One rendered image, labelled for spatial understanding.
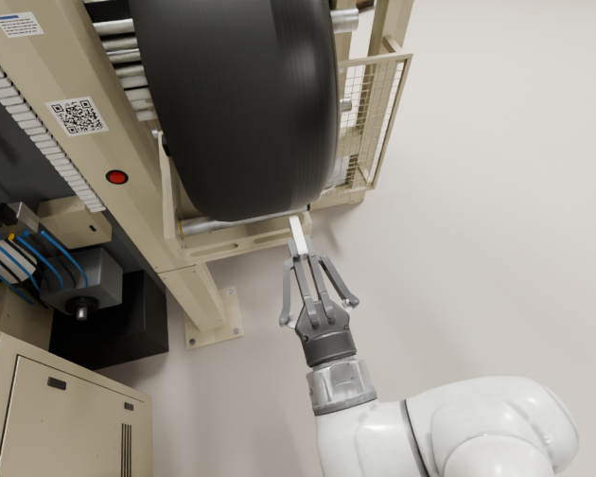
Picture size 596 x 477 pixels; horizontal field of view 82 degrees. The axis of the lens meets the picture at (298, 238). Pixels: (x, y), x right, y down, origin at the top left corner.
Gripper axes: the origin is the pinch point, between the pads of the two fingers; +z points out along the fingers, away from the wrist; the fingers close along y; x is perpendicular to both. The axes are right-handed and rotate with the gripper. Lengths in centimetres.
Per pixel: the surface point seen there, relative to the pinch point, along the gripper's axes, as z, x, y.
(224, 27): 23.7, -21.4, 5.0
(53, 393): -7, 44, 64
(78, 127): 32.0, -0.8, 34.7
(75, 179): 31, 13, 42
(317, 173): 11.7, -0.4, -6.7
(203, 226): 20.8, 26.6, 18.5
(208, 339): 11, 116, 37
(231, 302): 27, 119, 24
